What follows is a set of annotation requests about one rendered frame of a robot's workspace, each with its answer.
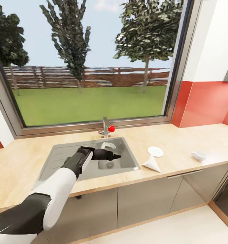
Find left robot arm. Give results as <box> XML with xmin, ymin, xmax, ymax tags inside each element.
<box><xmin>0</xmin><ymin>142</ymin><xmax>121</xmax><ymax>244</ymax></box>

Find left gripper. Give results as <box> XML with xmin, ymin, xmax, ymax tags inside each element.
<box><xmin>97</xmin><ymin>149</ymin><xmax>121</xmax><ymax>161</ymax></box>

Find paper coffee filter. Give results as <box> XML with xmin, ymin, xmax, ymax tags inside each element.
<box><xmin>142</xmin><ymin>153</ymin><xmax>162</xmax><ymax>173</ymax></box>

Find saucer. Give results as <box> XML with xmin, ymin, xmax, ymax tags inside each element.
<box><xmin>148</xmin><ymin>146</ymin><xmax>164</xmax><ymax>157</ymax></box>

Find coffee cup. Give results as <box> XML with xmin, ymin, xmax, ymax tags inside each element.
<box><xmin>191</xmin><ymin>151</ymin><xmax>207</xmax><ymax>162</ymax></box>

